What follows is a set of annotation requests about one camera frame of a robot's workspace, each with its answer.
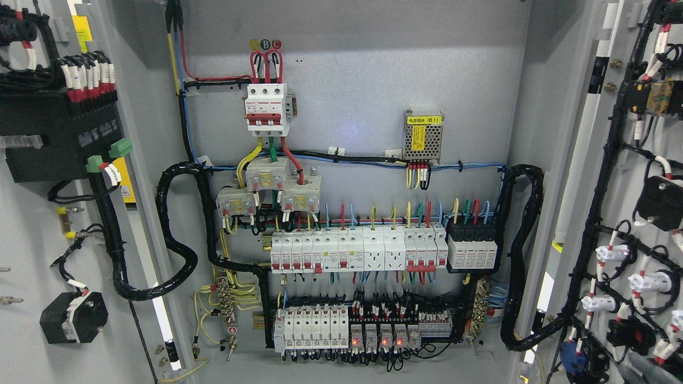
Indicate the grey cabinet door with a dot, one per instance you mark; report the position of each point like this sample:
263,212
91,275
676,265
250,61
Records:
140,342
599,300

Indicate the grey current transformers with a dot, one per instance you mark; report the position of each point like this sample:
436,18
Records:
263,177

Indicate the white breaker socket row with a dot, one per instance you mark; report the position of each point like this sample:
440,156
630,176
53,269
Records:
382,248

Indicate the metal mesh power supply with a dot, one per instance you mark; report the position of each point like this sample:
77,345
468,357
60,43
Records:
422,135

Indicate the white red main breaker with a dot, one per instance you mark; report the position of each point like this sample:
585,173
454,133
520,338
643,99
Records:
269,104

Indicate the white lower breaker row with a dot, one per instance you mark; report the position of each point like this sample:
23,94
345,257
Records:
312,328

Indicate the white black surge protector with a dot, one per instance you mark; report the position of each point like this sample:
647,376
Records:
472,247

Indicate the relay terminal block row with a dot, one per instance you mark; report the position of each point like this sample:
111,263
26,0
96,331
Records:
385,326

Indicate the black digital power meter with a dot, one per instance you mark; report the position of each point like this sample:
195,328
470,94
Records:
71,133

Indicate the black white rotary switch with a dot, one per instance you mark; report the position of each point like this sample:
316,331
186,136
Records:
74,318

